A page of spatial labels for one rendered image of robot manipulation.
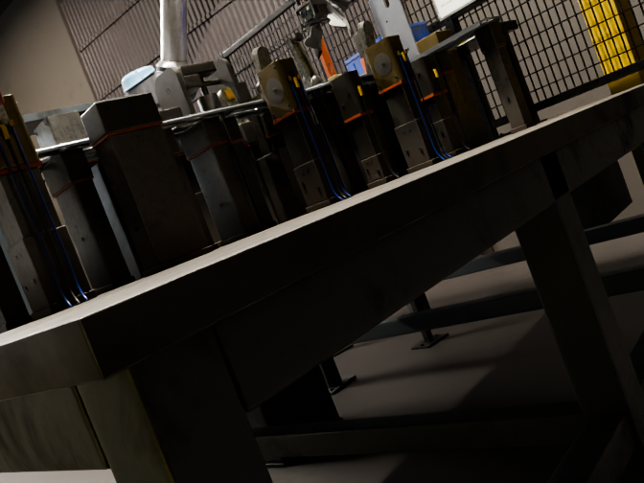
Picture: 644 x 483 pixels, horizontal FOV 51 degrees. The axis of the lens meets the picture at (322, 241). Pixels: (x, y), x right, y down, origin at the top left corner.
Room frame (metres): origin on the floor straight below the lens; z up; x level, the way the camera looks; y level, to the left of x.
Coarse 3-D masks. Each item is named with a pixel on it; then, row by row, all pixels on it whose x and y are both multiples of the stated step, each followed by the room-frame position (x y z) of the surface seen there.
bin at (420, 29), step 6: (414, 24) 2.26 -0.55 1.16; (420, 24) 2.27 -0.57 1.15; (414, 30) 2.26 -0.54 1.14; (420, 30) 2.27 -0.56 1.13; (426, 30) 2.28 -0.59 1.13; (414, 36) 2.25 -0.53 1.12; (420, 36) 2.26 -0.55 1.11; (348, 60) 2.44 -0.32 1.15; (354, 60) 2.42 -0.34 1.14; (348, 66) 2.45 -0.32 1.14; (354, 66) 2.42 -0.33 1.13; (360, 66) 2.40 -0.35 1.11; (360, 72) 2.41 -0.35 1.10
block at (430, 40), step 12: (432, 36) 1.99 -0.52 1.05; (444, 36) 2.00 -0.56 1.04; (420, 48) 2.03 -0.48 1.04; (456, 48) 2.03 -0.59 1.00; (456, 60) 2.02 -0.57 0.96; (456, 72) 2.01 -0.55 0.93; (468, 84) 2.03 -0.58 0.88; (468, 96) 2.01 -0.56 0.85; (468, 108) 2.00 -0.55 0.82; (480, 120) 2.02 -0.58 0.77; (480, 132) 2.01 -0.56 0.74
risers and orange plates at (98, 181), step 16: (320, 128) 1.82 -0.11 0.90; (272, 160) 1.68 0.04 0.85; (288, 160) 1.66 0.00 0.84; (96, 176) 1.40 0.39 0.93; (272, 176) 1.70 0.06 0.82; (288, 176) 1.65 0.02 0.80; (112, 192) 1.39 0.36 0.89; (272, 192) 1.71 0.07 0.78; (288, 192) 1.67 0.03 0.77; (112, 208) 1.39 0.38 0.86; (288, 208) 1.68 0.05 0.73; (304, 208) 1.66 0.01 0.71; (112, 224) 1.41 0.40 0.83; (128, 240) 1.38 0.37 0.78; (128, 256) 1.40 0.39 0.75
